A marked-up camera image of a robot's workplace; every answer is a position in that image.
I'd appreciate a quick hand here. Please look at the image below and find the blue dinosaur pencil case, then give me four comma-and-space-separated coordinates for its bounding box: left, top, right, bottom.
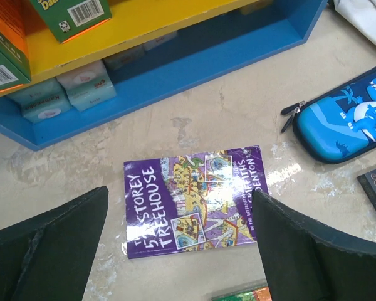
281, 67, 376, 164

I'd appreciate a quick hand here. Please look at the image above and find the green orange box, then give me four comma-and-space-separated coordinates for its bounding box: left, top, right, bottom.
0, 0, 31, 92
31, 0, 112, 43

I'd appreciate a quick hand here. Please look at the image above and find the purple treehouse book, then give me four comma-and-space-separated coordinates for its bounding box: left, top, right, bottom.
123, 145, 268, 259

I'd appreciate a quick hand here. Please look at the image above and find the blue yellow pink shelf unit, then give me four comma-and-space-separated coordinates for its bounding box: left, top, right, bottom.
0, 1, 326, 151

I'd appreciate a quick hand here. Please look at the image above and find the light blue tissue pack left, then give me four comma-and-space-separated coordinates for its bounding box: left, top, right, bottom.
7, 78, 72, 124

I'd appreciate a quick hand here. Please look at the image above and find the cream canvas backpack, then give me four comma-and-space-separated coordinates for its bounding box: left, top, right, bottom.
328, 0, 376, 46

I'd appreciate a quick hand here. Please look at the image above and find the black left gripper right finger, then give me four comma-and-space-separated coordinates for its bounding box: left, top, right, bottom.
252, 190, 376, 300

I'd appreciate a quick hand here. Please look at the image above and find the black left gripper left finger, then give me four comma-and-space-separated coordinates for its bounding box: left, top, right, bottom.
0, 186, 108, 300

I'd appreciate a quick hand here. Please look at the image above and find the green colourful book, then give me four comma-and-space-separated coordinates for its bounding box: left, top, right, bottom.
211, 285, 272, 301

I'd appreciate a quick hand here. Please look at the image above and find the green orange box left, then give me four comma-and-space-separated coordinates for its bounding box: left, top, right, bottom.
0, 0, 31, 92

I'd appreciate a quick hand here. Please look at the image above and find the green orange box right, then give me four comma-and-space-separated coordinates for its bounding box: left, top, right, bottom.
31, 0, 112, 43

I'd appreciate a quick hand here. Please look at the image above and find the light blue tissue pack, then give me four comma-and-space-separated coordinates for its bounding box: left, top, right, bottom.
7, 78, 72, 124
56, 60, 117, 112

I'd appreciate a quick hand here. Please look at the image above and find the light blue tissue pack right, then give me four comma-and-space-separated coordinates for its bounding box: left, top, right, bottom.
56, 60, 117, 112

